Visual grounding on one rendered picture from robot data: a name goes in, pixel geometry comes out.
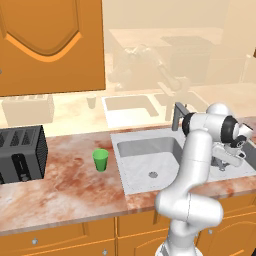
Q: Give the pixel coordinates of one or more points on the round silver knob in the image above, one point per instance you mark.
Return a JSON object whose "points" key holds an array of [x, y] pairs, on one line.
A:
{"points": [[104, 252], [210, 231], [34, 241]]}

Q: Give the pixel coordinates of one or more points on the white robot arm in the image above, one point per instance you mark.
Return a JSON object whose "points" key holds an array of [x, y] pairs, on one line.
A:
{"points": [[193, 166]]}

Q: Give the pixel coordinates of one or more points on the wide orange drawer front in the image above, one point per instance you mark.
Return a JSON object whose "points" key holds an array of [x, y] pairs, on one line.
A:
{"points": [[60, 235]]}

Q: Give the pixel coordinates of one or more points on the black toaster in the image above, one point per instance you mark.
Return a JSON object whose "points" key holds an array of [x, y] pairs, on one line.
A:
{"points": [[20, 156]]}

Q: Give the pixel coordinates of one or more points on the orange wall cupboard door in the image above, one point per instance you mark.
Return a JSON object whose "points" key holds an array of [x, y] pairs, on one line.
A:
{"points": [[50, 43]]}

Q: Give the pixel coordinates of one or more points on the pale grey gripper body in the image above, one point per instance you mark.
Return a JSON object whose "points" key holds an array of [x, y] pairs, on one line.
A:
{"points": [[230, 154]]}

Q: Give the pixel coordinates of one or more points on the narrow orange drawer front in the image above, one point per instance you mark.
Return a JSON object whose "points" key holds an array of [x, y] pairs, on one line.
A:
{"points": [[140, 224]]}

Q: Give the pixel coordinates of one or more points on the green plastic cup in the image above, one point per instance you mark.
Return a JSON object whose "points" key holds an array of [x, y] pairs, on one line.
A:
{"points": [[100, 160]]}

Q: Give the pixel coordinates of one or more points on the orange base cupboard door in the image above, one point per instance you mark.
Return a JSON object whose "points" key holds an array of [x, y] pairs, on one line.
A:
{"points": [[236, 230], [136, 247]]}

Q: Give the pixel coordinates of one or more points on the grey steel double sink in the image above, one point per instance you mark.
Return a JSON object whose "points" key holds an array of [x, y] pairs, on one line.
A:
{"points": [[146, 160]]}

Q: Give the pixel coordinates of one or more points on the grey angular tap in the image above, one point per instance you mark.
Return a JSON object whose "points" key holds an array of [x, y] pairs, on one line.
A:
{"points": [[178, 115]]}

